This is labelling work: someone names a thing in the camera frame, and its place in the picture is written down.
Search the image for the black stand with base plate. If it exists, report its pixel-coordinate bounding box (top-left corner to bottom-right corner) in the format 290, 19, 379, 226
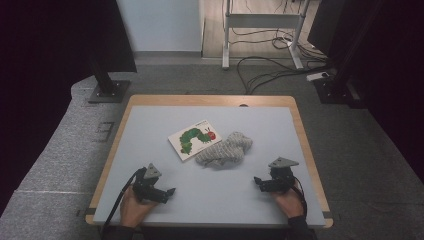
87, 54, 132, 104
313, 0, 369, 109

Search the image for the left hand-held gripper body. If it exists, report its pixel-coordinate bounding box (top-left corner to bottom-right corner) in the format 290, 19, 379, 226
132, 162, 163, 203

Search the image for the light grey table mat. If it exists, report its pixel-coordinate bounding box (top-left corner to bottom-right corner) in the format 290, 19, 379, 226
93, 105, 327, 228

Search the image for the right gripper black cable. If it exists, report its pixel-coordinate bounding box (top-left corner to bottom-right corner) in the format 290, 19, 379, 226
292, 175, 309, 218

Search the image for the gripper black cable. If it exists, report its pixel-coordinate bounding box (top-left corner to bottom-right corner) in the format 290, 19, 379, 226
292, 175, 309, 218
99, 167, 148, 240

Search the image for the dark curtain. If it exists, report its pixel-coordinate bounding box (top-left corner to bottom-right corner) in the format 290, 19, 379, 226
307, 0, 424, 184
0, 0, 138, 216

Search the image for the wooden table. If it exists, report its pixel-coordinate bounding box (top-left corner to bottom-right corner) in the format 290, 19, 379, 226
84, 94, 334, 230

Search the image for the white power strip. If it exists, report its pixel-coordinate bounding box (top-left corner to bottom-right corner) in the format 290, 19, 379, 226
306, 71, 331, 83

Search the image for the white desk frame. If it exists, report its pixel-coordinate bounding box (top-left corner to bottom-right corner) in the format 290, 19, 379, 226
221, 0, 313, 71

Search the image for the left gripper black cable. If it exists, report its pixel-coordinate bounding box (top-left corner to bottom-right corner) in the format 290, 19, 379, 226
99, 167, 148, 240

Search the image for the person's left hand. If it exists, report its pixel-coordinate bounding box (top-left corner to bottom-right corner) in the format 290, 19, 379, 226
119, 191, 158, 229

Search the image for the grey striped cloth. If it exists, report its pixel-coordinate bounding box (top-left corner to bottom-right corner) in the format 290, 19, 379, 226
194, 131, 254, 169

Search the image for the caterpillar picture board book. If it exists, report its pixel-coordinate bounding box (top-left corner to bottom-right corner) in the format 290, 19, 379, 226
167, 119, 223, 162

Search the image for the black floor cable bundle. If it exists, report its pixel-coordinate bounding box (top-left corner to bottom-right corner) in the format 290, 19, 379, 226
229, 27, 329, 64

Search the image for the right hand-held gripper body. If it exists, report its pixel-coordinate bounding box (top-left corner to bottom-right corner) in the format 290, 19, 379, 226
266, 156, 300, 194

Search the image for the person's right hand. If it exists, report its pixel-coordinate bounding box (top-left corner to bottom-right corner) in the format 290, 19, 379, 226
269, 181, 306, 220

